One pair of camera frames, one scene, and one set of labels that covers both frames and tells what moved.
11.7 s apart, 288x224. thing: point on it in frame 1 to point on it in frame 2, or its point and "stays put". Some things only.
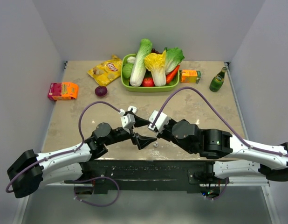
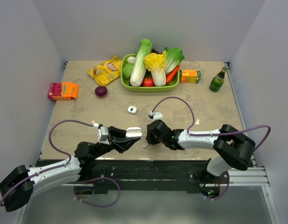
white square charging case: x=134 y=109 stays put
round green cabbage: x=126 y=70 stays put
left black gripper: x=140 y=141 to x=120 y=143
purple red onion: x=101 y=91 stays put
